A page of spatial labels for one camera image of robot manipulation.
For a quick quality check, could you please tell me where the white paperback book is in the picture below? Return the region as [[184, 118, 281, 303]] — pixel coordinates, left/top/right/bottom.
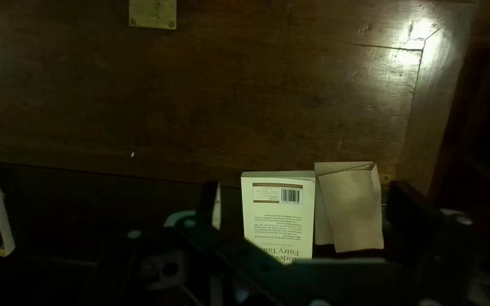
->
[[240, 170, 317, 265]]

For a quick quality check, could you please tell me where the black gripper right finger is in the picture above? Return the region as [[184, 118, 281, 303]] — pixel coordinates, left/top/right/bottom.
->
[[388, 180, 475, 306]]

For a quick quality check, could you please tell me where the brown paper envelope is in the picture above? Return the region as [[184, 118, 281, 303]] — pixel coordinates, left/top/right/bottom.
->
[[313, 160, 386, 255]]

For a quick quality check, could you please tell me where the brass metal plate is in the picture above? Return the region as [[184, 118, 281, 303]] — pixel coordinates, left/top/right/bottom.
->
[[128, 0, 179, 31]]

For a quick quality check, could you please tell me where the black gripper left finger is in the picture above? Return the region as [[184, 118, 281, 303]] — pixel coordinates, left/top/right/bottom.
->
[[194, 180, 242, 260]]

